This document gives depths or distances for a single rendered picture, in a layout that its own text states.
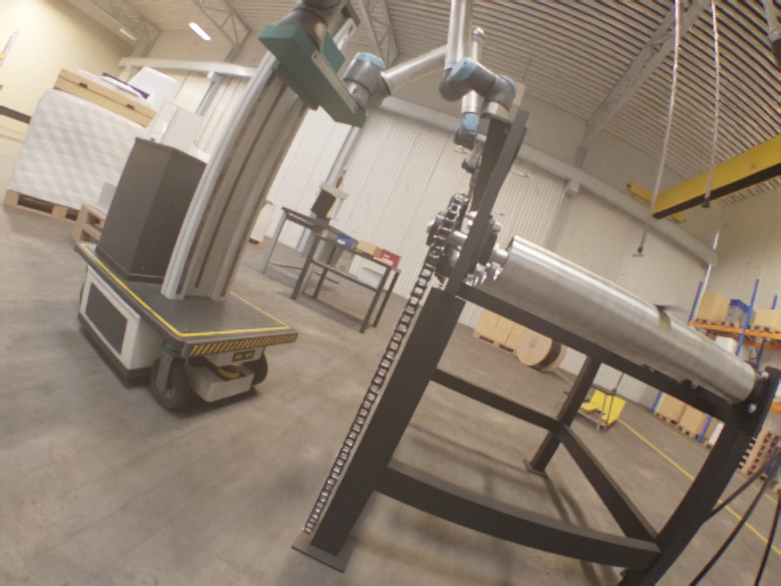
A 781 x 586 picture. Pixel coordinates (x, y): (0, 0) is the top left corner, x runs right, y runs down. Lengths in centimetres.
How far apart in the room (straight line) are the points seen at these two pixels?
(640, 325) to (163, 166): 150
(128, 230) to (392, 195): 1086
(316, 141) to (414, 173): 383
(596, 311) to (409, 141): 1192
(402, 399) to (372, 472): 19
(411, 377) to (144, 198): 114
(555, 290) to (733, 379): 57
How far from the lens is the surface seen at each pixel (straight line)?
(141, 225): 142
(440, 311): 71
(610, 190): 1247
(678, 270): 1424
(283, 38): 122
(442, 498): 86
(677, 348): 89
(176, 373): 124
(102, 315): 147
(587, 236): 1243
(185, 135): 442
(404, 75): 187
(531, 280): 72
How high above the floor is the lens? 74
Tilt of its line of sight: 4 degrees down
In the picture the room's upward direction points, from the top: 24 degrees clockwise
